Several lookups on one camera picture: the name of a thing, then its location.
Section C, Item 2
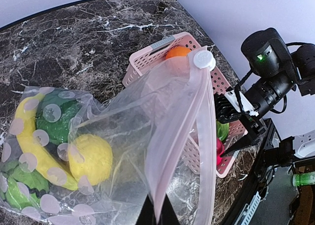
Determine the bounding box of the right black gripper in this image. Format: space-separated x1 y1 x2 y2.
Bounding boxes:
220 114 266 157

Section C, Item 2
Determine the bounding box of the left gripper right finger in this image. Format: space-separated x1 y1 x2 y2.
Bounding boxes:
159 195 180 225

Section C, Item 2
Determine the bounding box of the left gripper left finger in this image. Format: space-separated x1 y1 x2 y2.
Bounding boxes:
135 196 157 225

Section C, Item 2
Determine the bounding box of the orange green toy mango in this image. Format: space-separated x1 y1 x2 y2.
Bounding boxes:
216 121 229 142

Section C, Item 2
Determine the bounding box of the red toy apple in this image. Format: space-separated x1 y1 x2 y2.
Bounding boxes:
216 137 224 166

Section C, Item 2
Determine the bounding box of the yellow toy lemon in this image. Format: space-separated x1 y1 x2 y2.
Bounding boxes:
68 134 113 186

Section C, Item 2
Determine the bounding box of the clear zip top bag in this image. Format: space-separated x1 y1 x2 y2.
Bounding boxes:
0 47 216 225

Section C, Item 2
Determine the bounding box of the orange toy fruit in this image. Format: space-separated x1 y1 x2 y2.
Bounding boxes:
165 46 191 60

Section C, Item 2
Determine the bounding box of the pink perforated plastic basket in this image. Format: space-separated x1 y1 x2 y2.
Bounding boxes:
122 32 249 179

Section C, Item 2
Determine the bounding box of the green toy bell pepper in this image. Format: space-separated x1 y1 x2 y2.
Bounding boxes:
35 91 81 145

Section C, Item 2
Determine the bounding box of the yellow toy banana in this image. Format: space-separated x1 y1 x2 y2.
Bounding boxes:
10 94 78 191

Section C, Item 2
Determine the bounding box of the green toy cabbage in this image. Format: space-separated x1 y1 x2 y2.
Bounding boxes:
0 161 49 211

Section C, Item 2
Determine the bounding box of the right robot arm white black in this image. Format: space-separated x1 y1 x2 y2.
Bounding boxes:
214 28 315 156

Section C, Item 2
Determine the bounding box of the green plastic bottle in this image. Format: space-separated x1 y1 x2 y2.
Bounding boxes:
292 172 315 187

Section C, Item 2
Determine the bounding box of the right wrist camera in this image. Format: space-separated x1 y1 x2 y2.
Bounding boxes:
214 90 262 124

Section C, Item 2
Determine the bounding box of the black front rail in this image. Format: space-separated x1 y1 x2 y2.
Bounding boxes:
212 118 278 225

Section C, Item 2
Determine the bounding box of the white slotted cable duct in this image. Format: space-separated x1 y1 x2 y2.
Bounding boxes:
234 192 261 225

